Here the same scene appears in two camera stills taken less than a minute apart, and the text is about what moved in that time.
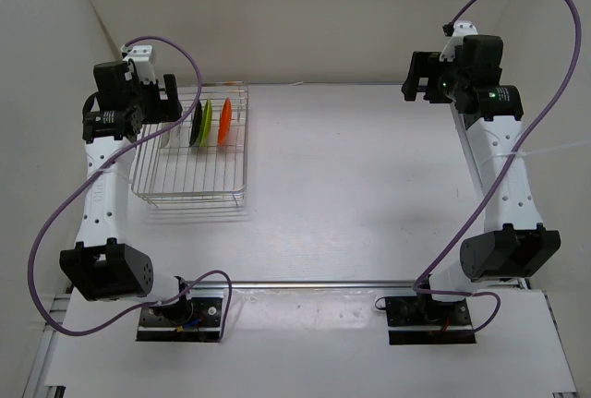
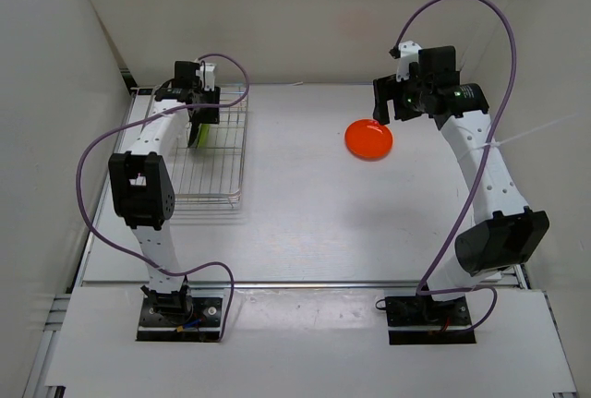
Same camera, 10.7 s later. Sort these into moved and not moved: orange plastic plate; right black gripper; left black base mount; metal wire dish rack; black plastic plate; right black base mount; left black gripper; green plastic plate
Moved: orange plastic plate; right black gripper; left black gripper
Not moved: left black base mount; black plastic plate; green plastic plate; metal wire dish rack; right black base mount
